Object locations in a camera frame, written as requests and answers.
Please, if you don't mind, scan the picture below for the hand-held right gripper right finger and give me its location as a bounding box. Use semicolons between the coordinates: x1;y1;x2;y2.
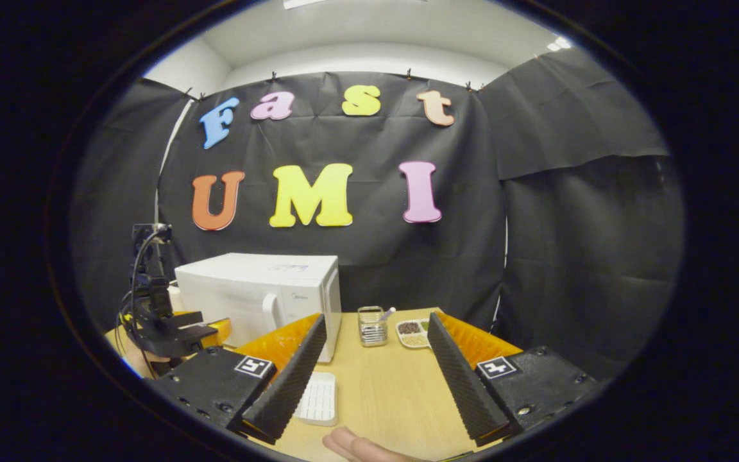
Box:
427;312;599;448

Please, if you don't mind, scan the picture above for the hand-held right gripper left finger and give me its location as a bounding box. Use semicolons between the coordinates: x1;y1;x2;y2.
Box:
150;313;329;445

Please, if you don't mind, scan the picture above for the metal wire holder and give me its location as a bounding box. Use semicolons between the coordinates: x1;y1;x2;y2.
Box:
357;306;389;348

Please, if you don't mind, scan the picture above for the white microwave oven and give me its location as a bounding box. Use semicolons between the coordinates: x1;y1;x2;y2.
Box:
175;253;343;364

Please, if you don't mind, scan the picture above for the white divided seasoning tray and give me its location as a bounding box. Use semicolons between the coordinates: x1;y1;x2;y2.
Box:
396;319;432;350

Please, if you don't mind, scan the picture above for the white ridged plate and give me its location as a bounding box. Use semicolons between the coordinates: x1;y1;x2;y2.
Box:
293;372;339;427

